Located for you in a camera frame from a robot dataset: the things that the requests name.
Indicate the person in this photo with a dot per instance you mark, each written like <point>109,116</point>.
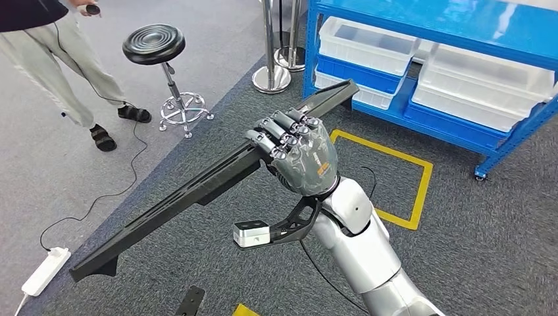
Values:
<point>43,52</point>

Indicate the white power strip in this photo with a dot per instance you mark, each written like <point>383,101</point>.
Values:
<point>45,271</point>

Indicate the clear plastic bin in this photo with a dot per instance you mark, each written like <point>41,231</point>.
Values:
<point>479,74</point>
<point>457,109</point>
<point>379,98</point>
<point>362,52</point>

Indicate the long black plastic bracket part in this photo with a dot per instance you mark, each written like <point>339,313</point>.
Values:
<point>174,205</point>

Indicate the blue metal shelf rack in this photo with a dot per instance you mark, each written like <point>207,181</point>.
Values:
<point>436,22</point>

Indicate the person's hand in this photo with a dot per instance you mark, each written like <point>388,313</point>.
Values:
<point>80,5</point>

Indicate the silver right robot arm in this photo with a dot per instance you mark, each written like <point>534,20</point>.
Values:
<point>362,253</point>

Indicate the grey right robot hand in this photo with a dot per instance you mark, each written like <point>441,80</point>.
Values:
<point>305,161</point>

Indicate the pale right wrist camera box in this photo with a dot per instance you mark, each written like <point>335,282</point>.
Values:
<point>250,235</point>

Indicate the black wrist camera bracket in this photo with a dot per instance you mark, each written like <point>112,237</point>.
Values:
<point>296,222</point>

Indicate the chrome stanchion post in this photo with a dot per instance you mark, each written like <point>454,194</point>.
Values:
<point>271,80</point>
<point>290,61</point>

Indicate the black handheld controller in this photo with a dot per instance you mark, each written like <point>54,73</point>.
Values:
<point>93,9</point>

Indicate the chrome stool with black seat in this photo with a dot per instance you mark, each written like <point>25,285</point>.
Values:
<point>152,43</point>

